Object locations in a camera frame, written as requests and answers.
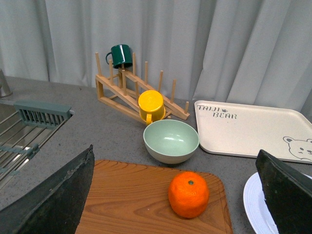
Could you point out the wooden cutting board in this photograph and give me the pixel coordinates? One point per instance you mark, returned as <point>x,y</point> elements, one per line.
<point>127,198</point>

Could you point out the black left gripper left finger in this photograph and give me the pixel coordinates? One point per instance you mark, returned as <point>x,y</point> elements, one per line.
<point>54,206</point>

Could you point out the white round plate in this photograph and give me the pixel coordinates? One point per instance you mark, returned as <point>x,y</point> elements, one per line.
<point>256,208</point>

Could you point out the wooden dish rack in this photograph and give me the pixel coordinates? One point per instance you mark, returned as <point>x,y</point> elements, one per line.
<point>121,89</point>

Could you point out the beige bear tray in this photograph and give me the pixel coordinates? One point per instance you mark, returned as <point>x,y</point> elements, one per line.
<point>243,130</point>

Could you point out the yellow mug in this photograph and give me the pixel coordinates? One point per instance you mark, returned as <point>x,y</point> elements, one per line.
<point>151,106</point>

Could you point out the dark green mug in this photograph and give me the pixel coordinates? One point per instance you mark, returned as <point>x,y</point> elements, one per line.
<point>121,56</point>

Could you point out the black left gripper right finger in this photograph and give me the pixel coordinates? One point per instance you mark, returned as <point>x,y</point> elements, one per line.
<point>288,194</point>

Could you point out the grey curtain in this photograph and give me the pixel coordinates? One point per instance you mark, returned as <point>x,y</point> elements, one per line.
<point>256,52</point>

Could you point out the green bowl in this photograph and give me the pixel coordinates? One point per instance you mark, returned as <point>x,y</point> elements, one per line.
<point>170,141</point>

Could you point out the green sink drying rack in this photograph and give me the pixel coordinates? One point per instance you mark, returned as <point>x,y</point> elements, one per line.
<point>25,126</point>

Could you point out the orange mandarin fruit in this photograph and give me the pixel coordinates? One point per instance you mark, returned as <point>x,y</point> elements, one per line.
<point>188,194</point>

